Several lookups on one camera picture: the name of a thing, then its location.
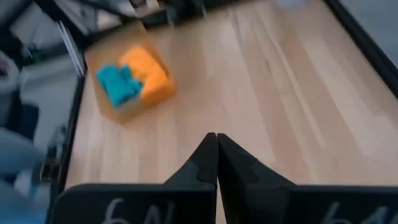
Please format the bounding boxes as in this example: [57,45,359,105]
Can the black aluminium table frame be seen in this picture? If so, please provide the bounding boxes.
[34,0,398,224]

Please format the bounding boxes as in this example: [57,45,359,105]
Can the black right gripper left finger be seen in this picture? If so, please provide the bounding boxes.
[49,132,218,224]

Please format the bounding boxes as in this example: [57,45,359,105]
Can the orange plastic basket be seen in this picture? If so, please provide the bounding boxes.
[83,20,177,125]

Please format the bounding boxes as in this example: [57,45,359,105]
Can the silver metal bracket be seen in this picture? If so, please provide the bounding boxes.
[57,20,87,77]

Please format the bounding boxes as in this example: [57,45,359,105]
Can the teal microfiber towel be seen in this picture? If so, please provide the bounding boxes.
[95,63,145,109]

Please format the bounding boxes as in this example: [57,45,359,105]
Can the orange microfiber towel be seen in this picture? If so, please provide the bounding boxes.
[119,45,177,105]

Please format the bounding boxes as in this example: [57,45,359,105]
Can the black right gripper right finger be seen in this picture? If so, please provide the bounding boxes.
[217,133,398,224]

